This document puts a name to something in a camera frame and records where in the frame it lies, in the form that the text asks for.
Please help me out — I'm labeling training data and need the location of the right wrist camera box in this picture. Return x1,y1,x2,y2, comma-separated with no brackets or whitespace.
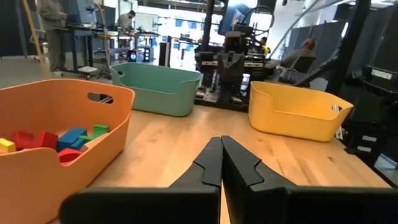
224,30,248,54

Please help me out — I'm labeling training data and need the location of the grey room divider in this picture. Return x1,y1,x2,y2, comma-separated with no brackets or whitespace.
284,21,346,63

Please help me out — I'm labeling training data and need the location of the black office chair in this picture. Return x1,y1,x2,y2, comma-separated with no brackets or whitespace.
278,55,317,85

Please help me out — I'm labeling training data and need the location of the black hanging monitor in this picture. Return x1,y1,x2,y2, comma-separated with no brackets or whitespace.
217,0,249,35

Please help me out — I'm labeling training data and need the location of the small pink block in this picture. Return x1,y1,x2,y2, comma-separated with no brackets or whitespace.
80,133,108,153

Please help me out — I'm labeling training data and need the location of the black room pillar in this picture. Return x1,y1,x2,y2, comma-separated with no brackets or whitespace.
200,0,216,53

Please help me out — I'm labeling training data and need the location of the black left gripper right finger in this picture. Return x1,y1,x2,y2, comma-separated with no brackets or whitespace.
221,135,398,224

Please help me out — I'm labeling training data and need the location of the teal plastic bin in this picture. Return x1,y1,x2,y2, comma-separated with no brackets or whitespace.
109,62,202,118

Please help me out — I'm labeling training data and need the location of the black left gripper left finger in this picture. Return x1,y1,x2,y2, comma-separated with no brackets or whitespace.
58,136,224,224

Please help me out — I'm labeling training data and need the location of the yellow block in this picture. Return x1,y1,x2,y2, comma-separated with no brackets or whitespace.
0,138,17,154

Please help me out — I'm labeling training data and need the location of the person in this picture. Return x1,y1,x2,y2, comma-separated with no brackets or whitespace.
279,37,317,70
37,0,68,78
259,36,272,57
117,10,137,31

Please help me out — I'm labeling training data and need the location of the yellow plastic bin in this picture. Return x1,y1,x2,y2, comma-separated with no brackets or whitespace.
248,80,354,143

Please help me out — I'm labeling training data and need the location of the black labelled equipment stand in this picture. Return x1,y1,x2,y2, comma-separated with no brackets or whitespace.
340,63,398,187

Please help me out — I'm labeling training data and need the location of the green block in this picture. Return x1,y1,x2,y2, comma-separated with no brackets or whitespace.
78,124,110,144

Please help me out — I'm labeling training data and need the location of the black background workbench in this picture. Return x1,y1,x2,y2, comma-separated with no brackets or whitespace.
51,23,108,75

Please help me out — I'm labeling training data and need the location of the orange plastic bin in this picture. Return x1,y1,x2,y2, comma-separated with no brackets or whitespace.
0,78,136,224

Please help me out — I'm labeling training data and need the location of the yellow hanging cable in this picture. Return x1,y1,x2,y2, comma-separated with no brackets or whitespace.
21,0,51,80

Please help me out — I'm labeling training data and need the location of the red arch block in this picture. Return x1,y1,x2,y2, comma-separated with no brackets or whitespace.
11,130,59,151

